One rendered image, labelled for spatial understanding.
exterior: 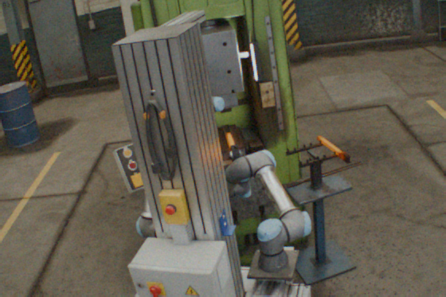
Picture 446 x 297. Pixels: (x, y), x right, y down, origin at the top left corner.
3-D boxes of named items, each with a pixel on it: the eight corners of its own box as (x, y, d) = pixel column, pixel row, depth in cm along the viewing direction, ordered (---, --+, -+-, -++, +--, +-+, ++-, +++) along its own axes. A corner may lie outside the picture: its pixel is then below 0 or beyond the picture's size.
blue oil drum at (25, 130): (33, 145, 680) (17, 89, 647) (1, 150, 684) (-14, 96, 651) (46, 130, 734) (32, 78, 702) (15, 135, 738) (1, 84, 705)
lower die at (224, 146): (245, 156, 326) (244, 145, 323) (216, 162, 325) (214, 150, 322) (236, 133, 365) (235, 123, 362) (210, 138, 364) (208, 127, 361)
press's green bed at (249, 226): (280, 263, 356) (275, 212, 338) (232, 274, 354) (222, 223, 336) (267, 226, 407) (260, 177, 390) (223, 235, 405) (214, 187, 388)
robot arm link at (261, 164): (285, 248, 228) (240, 166, 261) (312, 237, 232) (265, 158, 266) (289, 236, 219) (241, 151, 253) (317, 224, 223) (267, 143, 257)
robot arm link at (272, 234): (255, 245, 231) (252, 222, 226) (279, 236, 235) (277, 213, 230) (265, 257, 221) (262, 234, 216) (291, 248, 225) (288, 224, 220)
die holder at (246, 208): (275, 212, 338) (268, 156, 321) (222, 224, 336) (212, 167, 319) (261, 177, 390) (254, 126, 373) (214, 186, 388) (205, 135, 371)
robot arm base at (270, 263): (286, 272, 223) (284, 256, 219) (255, 271, 227) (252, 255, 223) (291, 253, 236) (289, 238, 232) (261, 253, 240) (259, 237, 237)
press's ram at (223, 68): (257, 88, 310) (248, 27, 295) (197, 99, 308) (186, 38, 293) (246, 72, 349) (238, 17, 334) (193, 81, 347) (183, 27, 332)
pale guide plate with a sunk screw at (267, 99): (275, 106, 329) (272, 81, 322) (262, 107, 328) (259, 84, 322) (275, 104, 331) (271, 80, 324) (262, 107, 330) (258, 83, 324)
